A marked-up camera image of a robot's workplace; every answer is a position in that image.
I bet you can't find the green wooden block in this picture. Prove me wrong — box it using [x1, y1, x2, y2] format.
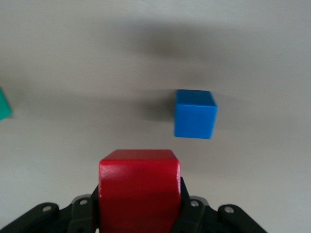
[0, 86, 13, 122]

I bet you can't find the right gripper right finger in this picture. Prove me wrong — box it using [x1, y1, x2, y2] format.
[170, 177, 265, 233]

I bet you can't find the red wooden block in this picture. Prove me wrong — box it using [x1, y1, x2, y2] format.
[98, 149, 182, 233]

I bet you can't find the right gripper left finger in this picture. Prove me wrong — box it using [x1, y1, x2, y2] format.
[0, 185, 100, 233]

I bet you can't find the blue wooden block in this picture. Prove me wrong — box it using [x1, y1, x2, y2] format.
[173, 89, 219, 140]

